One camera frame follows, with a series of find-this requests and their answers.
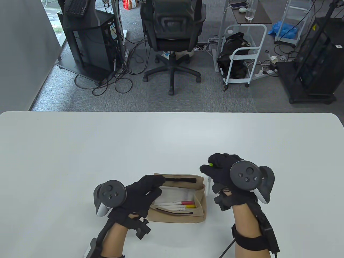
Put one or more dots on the black bag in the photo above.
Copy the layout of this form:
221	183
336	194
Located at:
235	48

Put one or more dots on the black office chair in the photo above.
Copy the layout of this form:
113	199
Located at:
172	27

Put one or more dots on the person's left hand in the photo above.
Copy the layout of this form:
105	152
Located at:
139	193

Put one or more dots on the black right wrist box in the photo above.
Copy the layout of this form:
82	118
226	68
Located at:
270	233

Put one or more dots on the clear water bottle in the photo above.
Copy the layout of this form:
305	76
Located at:
250	12

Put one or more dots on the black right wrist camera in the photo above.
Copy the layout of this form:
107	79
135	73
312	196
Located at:
223	200

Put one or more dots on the white power strip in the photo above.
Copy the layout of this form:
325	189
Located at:
264	74
200	48

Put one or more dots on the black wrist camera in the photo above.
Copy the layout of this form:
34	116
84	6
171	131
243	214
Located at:
223	200
141	228

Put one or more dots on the blue plastic bag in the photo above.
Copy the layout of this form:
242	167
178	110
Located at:
283	29

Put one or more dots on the brown side table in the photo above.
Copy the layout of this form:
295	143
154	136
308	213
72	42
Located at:
258	16

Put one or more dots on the red-capped white twist pen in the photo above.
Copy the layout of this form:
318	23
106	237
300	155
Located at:
188	202

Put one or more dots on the black wrist box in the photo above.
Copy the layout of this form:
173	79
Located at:
270	233
91	248

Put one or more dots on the person's right hand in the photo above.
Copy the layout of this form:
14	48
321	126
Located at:
220	172

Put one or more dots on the green-tipped white twist pen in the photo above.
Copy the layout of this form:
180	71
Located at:
208	185

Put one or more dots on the black computer cart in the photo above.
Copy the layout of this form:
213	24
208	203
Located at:
88	45

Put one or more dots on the yellow-capped white twist pen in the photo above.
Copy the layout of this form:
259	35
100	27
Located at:
190	206

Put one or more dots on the black keyboard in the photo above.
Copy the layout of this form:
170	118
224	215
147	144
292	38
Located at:
76	6

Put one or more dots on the white rolling cart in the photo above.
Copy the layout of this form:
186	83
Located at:
256	48

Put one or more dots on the red cardboard box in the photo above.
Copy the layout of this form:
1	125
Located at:
129	4

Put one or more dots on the black equipment rack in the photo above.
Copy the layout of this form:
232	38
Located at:
319	59

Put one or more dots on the black left wrist box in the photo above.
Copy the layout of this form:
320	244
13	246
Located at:
91	248

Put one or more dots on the person's left forearm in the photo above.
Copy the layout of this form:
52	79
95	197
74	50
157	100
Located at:
114	239

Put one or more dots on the grey metal desk leg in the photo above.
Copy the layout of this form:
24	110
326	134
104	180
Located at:
118	27

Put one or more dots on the beige fabric pencil pouch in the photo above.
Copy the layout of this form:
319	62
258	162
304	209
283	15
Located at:
174	217

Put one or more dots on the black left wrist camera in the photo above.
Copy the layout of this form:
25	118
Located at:
141	228

